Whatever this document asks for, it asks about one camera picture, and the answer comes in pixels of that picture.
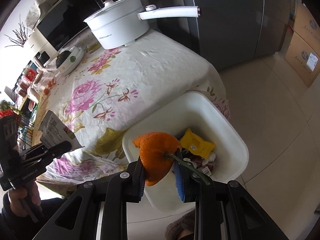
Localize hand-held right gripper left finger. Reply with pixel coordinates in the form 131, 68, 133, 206
32, 155, 147, 240

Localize white plastic bin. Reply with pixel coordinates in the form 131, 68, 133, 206
122, 92, 249, 215

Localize grey white snack packet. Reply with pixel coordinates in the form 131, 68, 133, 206
38, 110, 85, 153

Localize floral appliance cover cloth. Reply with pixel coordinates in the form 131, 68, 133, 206
26, 0, 88, 28

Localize white kitchen appliance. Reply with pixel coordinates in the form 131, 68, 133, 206
25, 30, 59, 67

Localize person's left forearm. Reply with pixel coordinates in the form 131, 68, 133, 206
0, 197, 68, 240

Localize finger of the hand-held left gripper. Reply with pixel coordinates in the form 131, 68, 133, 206
25, 141, 73, 168
19, 142, 45, 156

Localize red box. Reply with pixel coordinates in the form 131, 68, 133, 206
21, 67, 38, 85

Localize plain cardboard box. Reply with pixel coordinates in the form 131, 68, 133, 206
291, 0, 320, 40

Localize floral tablecloth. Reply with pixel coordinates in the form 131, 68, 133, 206
25, 29, 230, 198

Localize brown fuzzy slipper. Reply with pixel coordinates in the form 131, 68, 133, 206
165, 211, 198, 240

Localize yellow packet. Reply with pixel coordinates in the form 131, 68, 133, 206
179, 128, 216, 159

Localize person's left hand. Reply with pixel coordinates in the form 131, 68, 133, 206
2, 180, 42, 222

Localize black microwave oven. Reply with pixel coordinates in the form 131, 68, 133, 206
36, 0, 125, 52

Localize dried branch decoration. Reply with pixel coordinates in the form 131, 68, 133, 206
5, 22, 34, 48

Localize black wire rack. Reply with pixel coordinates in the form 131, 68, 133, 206
16, 115, 35, 145

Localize small white round appliance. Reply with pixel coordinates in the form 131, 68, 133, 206
55, 46, 84, 75

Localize clear bag of red fruit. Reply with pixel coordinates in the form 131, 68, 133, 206
32, 71, 58, 97

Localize dark grey refrigerator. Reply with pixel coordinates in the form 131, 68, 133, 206
140, 0, 294, 72

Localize cardboard box with label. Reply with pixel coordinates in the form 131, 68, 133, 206
284, 31, 320, 88

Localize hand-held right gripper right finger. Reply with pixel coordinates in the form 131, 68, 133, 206
174, 150, 290, 240

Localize white electric pot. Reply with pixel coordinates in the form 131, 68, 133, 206
83, 0, 200, 50

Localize orange peel with stem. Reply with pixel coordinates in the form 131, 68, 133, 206
132, 132, 210, 187

